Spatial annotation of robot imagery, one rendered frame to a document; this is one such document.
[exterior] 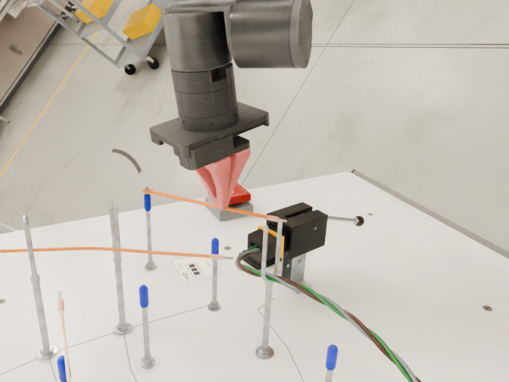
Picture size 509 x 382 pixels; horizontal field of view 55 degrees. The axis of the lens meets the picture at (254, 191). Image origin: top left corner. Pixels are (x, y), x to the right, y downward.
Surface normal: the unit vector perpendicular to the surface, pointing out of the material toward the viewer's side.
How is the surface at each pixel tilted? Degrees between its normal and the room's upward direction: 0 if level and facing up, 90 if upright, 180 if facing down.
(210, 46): 88
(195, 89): 68
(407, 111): 0
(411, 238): 50
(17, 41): 90
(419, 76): 0
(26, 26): 90
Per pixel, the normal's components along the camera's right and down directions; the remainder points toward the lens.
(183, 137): -0.08, -0.86
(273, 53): -0.24, 0.78
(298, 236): 0.62, 0.34
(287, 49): -0.27, 0.64
